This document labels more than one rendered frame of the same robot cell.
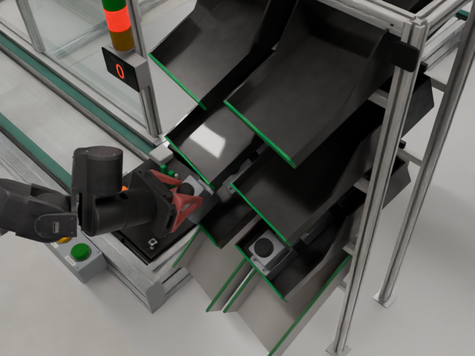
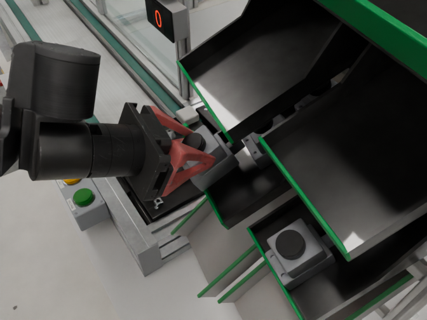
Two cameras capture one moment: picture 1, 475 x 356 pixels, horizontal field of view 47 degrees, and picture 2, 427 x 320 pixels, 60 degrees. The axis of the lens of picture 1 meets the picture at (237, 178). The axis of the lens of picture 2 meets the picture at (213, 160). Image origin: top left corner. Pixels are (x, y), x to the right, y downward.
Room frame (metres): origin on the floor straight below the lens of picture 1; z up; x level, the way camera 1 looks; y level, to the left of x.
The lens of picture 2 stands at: (0.27, 0.01, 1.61)
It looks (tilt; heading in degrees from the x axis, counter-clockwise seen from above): 48 degrees down; 9
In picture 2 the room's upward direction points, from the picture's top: straight up
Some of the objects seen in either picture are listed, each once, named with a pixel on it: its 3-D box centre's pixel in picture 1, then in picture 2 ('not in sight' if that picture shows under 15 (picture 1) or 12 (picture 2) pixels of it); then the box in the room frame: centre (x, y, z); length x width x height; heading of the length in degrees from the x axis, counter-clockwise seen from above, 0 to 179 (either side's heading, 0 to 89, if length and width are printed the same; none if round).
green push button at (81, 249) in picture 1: (80, 252); (83, 197); (0.69, 0.36, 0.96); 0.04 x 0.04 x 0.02
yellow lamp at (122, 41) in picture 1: (121, 35); not in sight; (1.05, 0.24, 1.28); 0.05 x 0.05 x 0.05
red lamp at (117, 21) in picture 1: (116, 15); not in sight; (1.05, 0.24, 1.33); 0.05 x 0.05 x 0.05
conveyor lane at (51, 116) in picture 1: (97, 150); (130, 104); (1.06, 0.38, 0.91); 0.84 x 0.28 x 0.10; 43
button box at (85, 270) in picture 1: (66, 242); (75, 185); (0.74, 0.41, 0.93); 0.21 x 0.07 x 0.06; 43
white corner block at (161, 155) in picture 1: (162, 157); (187, 118); (0.97, 0.19, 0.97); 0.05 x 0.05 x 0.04; 43
